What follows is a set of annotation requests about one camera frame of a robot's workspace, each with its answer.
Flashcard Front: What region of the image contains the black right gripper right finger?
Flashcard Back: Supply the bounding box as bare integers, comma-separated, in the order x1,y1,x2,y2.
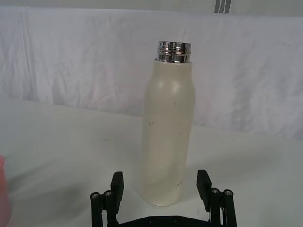
197,169,235,227

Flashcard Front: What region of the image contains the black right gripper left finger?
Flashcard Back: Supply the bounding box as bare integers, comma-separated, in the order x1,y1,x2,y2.
89,171,125,227

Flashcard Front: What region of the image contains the white table cloth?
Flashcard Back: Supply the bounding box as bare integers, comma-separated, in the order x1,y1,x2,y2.
0,94,303,227

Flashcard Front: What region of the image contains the cream vacuum bottle steel neck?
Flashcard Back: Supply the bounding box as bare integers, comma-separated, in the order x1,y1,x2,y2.
141,40,197,207

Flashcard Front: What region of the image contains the pink cup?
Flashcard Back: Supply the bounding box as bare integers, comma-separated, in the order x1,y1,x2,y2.
0,155,10,227

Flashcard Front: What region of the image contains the white curtain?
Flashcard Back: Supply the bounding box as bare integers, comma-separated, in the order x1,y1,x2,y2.
0,4,303,141

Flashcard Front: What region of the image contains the grey striped post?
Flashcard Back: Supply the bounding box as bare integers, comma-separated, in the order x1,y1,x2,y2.
214,0,232,14

